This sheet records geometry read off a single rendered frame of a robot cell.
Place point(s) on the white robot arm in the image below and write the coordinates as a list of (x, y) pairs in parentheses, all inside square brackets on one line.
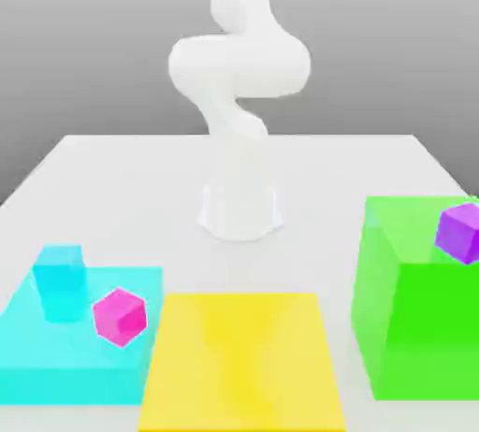
[(239, 65)]

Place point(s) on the small cyan cube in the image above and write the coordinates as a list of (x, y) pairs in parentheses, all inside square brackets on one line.
[(60, 282)]

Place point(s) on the small purple cube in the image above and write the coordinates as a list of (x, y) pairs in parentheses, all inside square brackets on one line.
[(458, 233)]

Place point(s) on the large yellow box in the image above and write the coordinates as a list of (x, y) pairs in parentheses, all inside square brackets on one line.
[(241, 361)]

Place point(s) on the large green box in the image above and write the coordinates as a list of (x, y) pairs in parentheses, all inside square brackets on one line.
[(430, 327)]

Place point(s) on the small pink cube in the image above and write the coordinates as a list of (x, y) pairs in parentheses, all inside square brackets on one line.
[(119, 318)]

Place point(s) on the large cyan box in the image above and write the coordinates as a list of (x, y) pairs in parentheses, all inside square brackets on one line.
[(67, 357)]

